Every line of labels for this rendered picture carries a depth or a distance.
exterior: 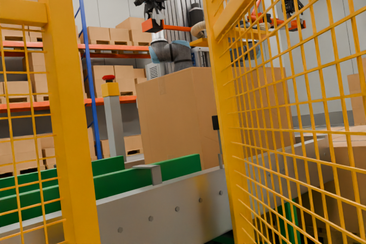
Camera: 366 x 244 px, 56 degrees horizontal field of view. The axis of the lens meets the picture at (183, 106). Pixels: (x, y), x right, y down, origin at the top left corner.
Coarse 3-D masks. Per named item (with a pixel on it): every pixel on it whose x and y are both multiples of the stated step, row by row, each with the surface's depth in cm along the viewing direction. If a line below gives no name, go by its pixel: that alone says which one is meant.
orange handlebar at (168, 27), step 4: (248, 16) 180; (252, 16) 182; (248, 20) 186; (252, 20) 188; (272, 20) 193; (276, 20) 196; (280, 20) 198; (272, 24) 197; (292, 24) 206; (168, 28) 182; (172, 28) 183; (176, 28) 185; (180, 28) 187; (184, 28) 188; (188, 28) 191
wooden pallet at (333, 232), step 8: (264, 224) 193; (256, 232) 197; (264, 232) 193; (312, 232) 172; (320, 232) 170; (336, 232) 163; (256, 240) 197; (264, 240) 193; (272, 240) 195; (336, 240) 164; (352, 240) 158
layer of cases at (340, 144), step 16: (336, 128) 269; (352, 128) 250; (336, 144) 168; (352, 144) 161; (336, 160) 161; (320, 192) 168; (352, 192) 157; (320, 208) 168; (336, 208) 163; (352, 208) 157; (320, 224) 169; (336, 224) 163; (352, 224) 158
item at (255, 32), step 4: (236, 28) 156; (240, 28) 157; (256, 28) 171; (232, 32) 157; (236, 32) 158; (248, 32) 161; (256, 32) 164; (260, 32) 166; (264, 32) 168; (228, 36) 165; (232, 36) 166; (236, 36) 167; (244, 36) 169; (248, 36) 170; (256, 36) 172; (264, 36) 174
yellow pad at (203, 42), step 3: (207, 36) 177; (198, 39) 170; (201, 39) 168; (204, 39) 169; (207, 39) 170; (192, 42) 173; (195, 42) 172; (198, 42) 170; (201, 42) 170; (204, 42) 171; (207, 42) 172; (237, 42) 184; (240, 42) 185; (243, 42) 187; (192, 45) 174; (195, 45) 175; (198, 45) 176; (201, 45) 177; (204, 45) 178; (207, 45) 178; (234, 45) 187; (237, 45) 188; (240, 45) 189; (243, 45) 190; (234, 48) 196
